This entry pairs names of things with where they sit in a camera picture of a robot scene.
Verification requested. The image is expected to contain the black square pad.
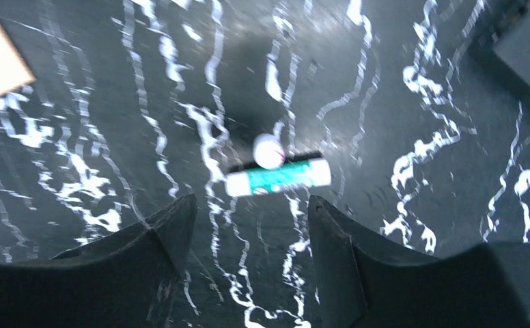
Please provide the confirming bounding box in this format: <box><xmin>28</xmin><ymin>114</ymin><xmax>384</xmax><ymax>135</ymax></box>
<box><xmin>469</xmin><ymin>1</ymin><xmax>530</xmax><ymax>109</ymax></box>

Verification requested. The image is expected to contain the white glue stick cap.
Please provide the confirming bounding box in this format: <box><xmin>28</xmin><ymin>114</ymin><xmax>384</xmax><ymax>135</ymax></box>
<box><xmin>253</xmin><ymin>133</ymin><xmax>285</xmax><ymax>169</ymax></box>

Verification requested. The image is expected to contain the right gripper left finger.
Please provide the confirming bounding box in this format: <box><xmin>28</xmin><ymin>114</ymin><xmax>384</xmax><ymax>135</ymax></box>
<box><xmin>0</xmin><ymin>194</ymin><xmax>197</xmax><ymax>327</ymax></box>

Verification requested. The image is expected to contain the green white glue stick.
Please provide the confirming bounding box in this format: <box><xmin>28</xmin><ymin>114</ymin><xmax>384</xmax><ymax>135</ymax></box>
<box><xmin>225</xmin><ymin>157</ymin><xmax>332</xmax><ymax>197</ymax></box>

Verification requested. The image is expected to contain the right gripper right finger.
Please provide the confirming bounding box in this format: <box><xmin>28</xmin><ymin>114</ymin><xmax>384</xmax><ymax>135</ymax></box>
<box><xmin>307</xmin><ymin>195</ymin><xmax>530</xmax><ymax>327</ymax></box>

